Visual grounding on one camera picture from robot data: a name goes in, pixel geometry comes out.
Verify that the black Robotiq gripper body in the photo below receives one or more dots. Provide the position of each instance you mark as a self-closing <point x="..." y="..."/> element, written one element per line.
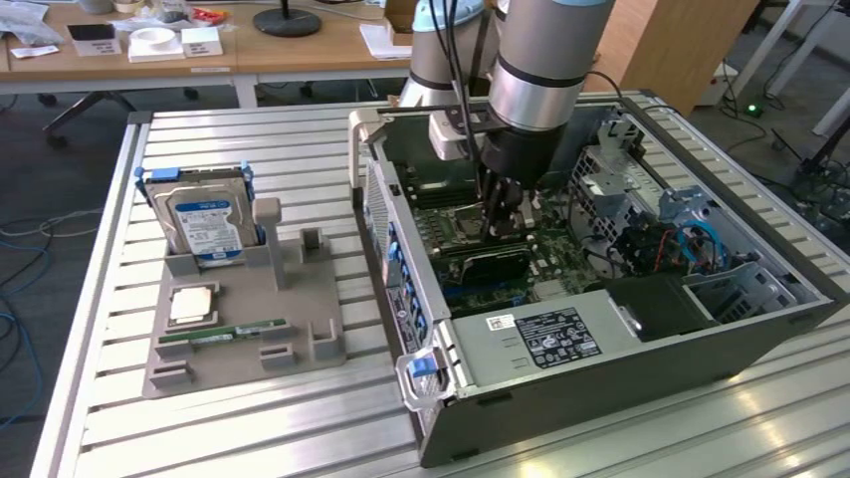
<point x="525" y="154"/>

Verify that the black graphics card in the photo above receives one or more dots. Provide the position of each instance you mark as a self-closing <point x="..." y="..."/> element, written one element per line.
<point x="494" y="266"/>

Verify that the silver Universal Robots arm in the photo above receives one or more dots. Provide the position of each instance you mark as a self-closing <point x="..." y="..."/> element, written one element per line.
<point x="538" y="74"/>

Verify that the CPU socket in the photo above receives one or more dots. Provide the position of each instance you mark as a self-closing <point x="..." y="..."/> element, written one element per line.
<point x="469" y="221"/>

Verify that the green motherboard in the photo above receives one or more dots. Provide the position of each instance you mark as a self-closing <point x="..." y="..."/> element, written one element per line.
<point x="565" y="249"/>

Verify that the silver perforated drive cage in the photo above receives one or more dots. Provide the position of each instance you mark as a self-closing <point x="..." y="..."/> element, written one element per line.
<point x="612" y="194"/>

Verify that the grey power supply unit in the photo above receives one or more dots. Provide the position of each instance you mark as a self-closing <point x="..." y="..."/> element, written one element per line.
<point x="478" y="348"/>

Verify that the white paper stack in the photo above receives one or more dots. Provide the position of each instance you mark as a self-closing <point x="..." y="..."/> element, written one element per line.
<point x="385" y="42"/>

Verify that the blue case latch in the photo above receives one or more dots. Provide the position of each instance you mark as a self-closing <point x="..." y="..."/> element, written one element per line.
<point x="420" y="368"/>

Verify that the brown cardboard box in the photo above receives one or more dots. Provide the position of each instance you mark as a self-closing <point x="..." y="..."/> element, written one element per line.
<point x="398" y="15"/>

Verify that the device with green light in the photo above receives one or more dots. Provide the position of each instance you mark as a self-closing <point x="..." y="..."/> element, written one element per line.
<point x="753" y="108"/>

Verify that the silver metal disk bay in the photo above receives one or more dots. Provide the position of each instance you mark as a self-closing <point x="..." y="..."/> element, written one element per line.
<point x="751" y="294"/>

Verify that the wooden desk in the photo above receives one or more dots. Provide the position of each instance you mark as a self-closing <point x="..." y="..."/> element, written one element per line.
<point x="300" y="55"/>
<point x="67" y="67"/>

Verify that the open grey PC case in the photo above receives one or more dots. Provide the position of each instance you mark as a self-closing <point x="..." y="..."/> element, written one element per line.
<point x="598" y="408"/>

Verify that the black tripod stand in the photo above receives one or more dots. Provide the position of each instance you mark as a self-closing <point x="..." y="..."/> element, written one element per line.
<point x="817" y="159"/>

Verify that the hard disk in blue caddy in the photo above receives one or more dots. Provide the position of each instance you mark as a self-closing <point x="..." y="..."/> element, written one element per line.
<point x="199" y="224"/>

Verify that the black round lamp base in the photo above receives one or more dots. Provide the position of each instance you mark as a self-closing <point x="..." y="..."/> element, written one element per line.
<point x="288" y="24"/>

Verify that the green RAM stick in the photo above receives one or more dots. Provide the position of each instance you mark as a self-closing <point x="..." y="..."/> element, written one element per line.
<point x="222" y="332"/>

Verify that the silver CPU chip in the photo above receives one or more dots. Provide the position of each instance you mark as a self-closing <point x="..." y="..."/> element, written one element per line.
<point x="191" y="305"/>

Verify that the grey plastic parts rack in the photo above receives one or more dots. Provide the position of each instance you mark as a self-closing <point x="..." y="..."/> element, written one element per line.
<point x="233" y="368"/>

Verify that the plain white box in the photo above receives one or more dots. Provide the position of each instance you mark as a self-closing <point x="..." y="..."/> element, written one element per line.
<point x="199" y="42"/>

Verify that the red small item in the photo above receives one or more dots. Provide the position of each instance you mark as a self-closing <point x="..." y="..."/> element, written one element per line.
<point x="206" y="16"/>

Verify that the white flat tray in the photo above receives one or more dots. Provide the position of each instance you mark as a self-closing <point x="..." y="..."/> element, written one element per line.
<point x="157" y="56"/>

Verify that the white tape roll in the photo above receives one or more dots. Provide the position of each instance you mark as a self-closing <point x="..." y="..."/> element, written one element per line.
<point x="151" y="37"/>

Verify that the black chair base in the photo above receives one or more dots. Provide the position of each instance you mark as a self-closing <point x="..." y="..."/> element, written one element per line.
<point x="86" y="102"/>

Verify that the beige tape roll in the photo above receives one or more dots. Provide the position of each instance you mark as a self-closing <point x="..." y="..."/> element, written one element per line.
<point x="126" y="5"/>

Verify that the white box with black top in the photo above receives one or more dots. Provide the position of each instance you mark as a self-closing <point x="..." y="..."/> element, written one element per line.
<point x="94" y="40"/>

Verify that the grey cup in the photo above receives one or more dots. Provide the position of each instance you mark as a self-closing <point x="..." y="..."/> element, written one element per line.
<point x="97" y="6"/>

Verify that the red and white paper slip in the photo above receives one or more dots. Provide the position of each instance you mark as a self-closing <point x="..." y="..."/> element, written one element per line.
<point x="34" y="51"/>

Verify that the clear plastic bag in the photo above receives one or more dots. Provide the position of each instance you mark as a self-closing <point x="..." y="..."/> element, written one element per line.
<point x="27" y="22"/>

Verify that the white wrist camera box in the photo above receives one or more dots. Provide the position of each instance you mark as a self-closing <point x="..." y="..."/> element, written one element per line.
<point x="449" y="139"/>

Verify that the white table frame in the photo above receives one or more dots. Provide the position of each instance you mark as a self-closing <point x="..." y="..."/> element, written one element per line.
<point x="761" y="50"/>

